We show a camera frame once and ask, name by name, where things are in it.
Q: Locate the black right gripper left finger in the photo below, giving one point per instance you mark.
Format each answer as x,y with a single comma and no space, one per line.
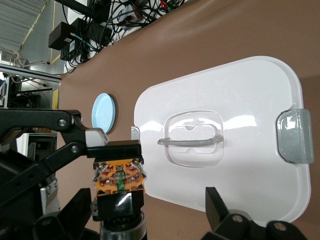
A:
62,225

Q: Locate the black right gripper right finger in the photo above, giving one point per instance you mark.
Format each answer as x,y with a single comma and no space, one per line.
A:
232,227

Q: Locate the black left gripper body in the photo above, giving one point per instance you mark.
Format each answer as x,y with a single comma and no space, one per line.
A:
17,185

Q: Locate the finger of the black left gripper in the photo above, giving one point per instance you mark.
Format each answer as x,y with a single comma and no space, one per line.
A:
115,149

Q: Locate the orange push-button switch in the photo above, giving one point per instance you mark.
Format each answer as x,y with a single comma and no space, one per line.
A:
117,177

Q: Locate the light blue round plate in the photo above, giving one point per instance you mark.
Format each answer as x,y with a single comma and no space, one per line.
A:
102,112

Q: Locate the black power adapter box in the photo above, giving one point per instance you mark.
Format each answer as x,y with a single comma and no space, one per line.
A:
62,37

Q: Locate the white lidded storage box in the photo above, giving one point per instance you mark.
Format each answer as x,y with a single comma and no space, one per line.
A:
225,87

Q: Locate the brown table mat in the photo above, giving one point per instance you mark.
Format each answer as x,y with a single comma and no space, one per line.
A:
200,32

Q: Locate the aluminium frame rail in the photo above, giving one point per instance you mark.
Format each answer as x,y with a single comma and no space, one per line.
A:
30,73

